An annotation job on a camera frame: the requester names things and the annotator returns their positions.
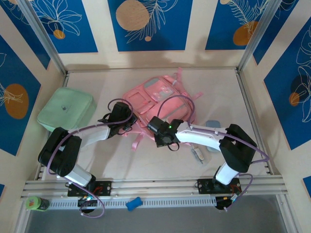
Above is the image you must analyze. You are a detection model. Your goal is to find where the pink student backpack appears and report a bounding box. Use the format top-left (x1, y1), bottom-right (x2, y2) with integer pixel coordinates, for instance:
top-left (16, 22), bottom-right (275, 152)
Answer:
top-left (121, 67), bottom-right (204, 153)

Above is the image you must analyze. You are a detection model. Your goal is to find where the blue lid pencil case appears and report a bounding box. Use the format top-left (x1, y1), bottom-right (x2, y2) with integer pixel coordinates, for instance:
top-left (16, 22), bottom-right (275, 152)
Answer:
top-left (205, 119), bottom-right (223, 153)

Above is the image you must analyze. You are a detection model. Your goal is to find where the mint green lunch bag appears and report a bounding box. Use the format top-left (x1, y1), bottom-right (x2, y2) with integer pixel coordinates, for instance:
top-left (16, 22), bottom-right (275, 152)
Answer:
top-left (36, 86), bottom-right (98, 133)

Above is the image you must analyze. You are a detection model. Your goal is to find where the blue bone-shaped object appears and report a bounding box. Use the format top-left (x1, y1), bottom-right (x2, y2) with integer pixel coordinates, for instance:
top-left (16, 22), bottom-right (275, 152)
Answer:
top-left (125, 196), bottom-right (142, 211)

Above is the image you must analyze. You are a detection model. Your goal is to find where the green tape roll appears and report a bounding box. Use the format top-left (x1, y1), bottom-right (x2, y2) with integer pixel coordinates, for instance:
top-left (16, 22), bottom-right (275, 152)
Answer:
top-left (25, 196), bottom-right (51, 212)

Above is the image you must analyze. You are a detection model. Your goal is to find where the aluminium mounting rail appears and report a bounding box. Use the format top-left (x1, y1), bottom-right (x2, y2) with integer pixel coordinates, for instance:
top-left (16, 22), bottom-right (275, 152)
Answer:
top-left (20, 176), bottom-right (289, 199)

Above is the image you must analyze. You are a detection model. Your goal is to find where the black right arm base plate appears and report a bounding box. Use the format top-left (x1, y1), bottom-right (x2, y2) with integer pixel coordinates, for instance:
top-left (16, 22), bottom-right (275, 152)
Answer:
top-left (197, 178), bottom-right (241, 195)

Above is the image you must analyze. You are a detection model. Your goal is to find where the grey slotted cable duct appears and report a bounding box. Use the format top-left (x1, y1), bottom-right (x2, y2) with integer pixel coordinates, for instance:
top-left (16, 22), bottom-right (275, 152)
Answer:
top-left (48, 196), bottom-right (217, 210)

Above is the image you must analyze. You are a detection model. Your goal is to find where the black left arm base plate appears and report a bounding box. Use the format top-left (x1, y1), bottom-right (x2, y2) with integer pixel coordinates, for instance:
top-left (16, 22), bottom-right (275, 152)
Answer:
top-left (67, 181), bottom-right (113, 197)

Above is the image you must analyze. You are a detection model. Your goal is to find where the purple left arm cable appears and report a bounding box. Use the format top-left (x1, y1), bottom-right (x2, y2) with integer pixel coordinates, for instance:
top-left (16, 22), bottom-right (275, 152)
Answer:
top-left (47, 98), bottom-right (134, 218)

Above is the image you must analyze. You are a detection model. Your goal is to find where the small wired circuit board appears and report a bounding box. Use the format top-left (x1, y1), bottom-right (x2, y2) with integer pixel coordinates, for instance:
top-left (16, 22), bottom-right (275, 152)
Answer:
top-left (77, 195), bottom-right (99, 209)
top-left (215, 195), bottom-right (240, 211)

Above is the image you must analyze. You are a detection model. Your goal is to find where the aluminium frame post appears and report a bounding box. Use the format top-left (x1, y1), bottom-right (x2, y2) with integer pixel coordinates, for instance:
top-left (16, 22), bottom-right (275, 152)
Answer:
top-left (238, 0), bottom-right (284, 72)
top-left (18, 0), bottom-right (68, 75)

